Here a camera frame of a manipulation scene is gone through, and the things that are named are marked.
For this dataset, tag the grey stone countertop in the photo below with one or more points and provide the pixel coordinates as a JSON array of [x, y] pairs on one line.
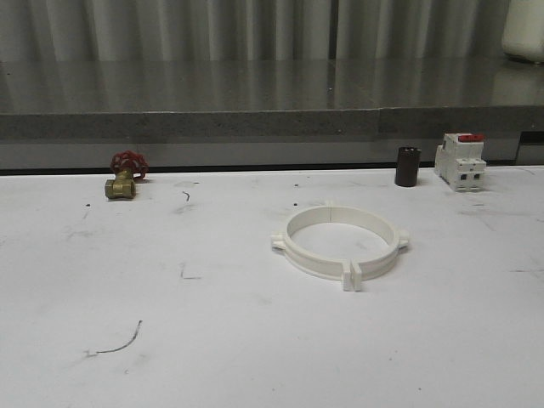
[[317, 113]]

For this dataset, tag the dark brown cylinder coupling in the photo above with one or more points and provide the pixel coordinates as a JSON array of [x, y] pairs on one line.
[[408, 160]]

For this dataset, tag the white half pipe clamp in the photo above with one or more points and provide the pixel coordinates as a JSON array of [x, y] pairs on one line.
[[312, 263]]

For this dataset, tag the white circuit breaker red switch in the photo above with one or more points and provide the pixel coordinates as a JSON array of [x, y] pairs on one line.
[[458, 161]]

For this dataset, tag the white container in background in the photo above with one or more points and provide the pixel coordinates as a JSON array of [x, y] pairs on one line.
[[522, 37]]

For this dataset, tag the brass valve red handwheel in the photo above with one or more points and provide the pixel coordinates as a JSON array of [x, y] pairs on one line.
[[128, 167]]

